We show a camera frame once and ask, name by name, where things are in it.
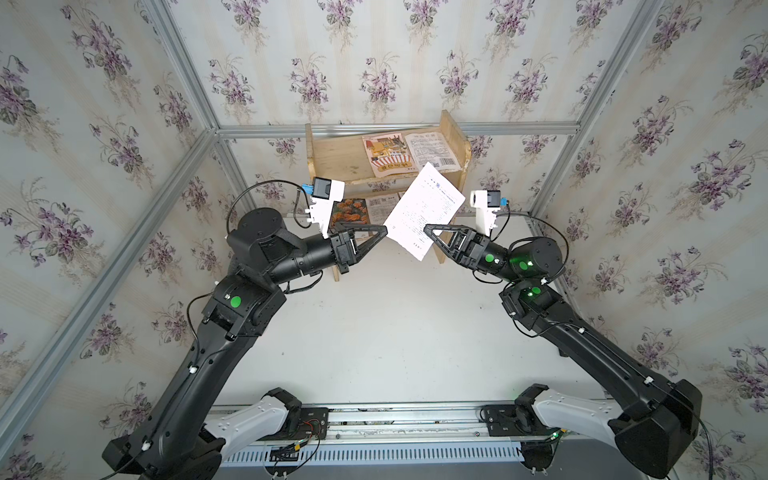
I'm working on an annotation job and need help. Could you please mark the white text seed bag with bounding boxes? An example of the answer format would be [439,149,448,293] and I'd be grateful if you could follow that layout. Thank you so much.
[384,164,465,261]

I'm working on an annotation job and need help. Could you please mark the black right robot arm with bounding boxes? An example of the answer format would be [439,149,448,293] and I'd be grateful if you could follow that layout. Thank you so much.
[424,224,703,479]

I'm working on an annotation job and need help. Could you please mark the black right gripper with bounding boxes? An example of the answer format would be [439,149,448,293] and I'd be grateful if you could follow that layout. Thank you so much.
[429,227,526,291]

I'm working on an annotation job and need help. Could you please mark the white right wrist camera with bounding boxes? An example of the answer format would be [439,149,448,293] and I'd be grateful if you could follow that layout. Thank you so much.
[469,190,508,236]

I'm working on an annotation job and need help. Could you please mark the white label seed bag middle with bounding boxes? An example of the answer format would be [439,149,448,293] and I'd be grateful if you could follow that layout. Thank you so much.
[366,193,400,225]

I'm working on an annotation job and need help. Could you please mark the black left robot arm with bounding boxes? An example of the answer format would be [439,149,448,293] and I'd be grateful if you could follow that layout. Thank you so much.
[102,207,388,479]

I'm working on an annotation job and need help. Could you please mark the white barcode seed bag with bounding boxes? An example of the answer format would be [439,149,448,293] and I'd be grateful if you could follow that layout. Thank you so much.
[405,132,460,173]

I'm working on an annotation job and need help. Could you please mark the colourful popcorn seed bag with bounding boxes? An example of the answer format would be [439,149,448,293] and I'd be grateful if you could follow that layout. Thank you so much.
[362,133,418,178]

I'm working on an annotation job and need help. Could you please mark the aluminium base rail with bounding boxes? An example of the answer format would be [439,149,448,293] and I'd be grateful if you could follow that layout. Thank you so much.
[203,396,644,479]

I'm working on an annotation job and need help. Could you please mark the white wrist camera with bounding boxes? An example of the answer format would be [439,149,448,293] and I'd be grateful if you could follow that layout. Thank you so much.
[469,190,508,236]
[302,177,345,238]

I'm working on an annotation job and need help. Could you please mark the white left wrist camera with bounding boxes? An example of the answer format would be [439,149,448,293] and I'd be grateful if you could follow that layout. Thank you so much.
[302,177,345,238]

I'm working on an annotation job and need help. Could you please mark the orange flower seed bag left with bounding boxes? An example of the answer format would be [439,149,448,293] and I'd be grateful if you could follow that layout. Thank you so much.
[329,198,370,228]

